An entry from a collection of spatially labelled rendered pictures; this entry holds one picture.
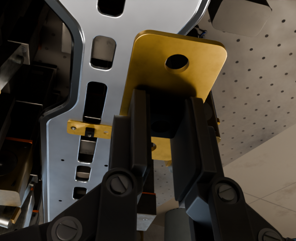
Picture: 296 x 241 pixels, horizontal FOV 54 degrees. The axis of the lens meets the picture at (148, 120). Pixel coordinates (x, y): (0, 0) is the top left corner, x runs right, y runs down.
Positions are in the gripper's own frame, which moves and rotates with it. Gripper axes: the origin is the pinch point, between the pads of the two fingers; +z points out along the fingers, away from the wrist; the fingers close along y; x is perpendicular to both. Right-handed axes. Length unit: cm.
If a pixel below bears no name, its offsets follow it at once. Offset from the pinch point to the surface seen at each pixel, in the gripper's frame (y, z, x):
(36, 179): -16, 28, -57
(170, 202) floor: 83, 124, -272
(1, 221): -21, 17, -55
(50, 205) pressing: -13, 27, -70
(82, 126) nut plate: -5.6, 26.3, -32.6
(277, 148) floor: 141, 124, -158
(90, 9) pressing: -5.5, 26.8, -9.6
